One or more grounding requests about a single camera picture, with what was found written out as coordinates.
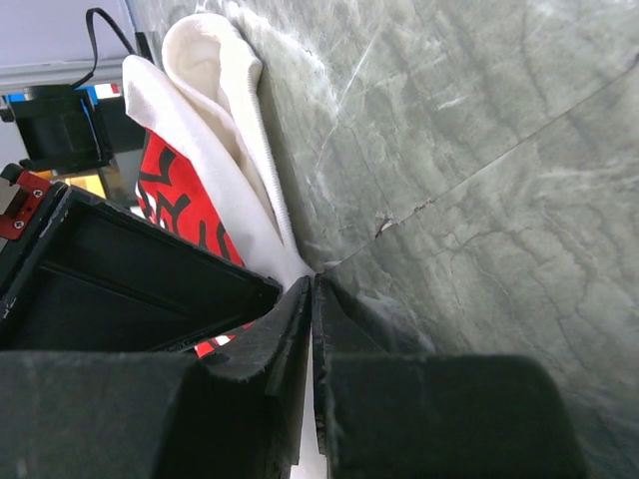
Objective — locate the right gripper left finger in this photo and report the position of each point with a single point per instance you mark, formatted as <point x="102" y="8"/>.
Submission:
<point x="235" y="414"/>

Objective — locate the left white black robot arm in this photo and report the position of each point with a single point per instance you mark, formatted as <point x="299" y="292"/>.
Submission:
<point x="62" y="131"/>

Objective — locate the white t-shirt red print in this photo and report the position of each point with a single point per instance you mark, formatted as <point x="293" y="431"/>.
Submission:
<point x="208" y="174"/>

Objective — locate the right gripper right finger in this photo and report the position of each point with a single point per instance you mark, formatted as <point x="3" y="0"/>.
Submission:
<point x="393" y="415"/>

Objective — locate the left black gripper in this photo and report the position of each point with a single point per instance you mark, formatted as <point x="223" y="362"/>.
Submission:
<point x="88" y="276"/>

